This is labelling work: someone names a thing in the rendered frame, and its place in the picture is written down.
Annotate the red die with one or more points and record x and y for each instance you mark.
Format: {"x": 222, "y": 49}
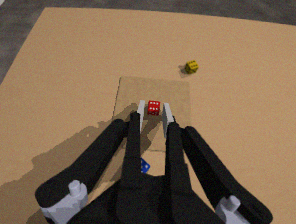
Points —
{"x": 153, "y": 108}

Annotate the blue die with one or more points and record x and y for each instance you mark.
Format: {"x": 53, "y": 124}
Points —
{"x": 144, "y": 166}

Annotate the tan square mat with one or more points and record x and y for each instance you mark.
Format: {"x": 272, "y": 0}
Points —
{"x": 134, "y": 89}

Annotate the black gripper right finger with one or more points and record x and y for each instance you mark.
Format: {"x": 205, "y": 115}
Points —
{"x": 230, "y": 200}

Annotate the yellow die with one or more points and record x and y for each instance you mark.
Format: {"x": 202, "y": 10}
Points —
{"x": 191, "y": 67}

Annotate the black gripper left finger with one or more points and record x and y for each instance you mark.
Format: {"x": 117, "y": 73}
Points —
{"x": 65, "y": 194}

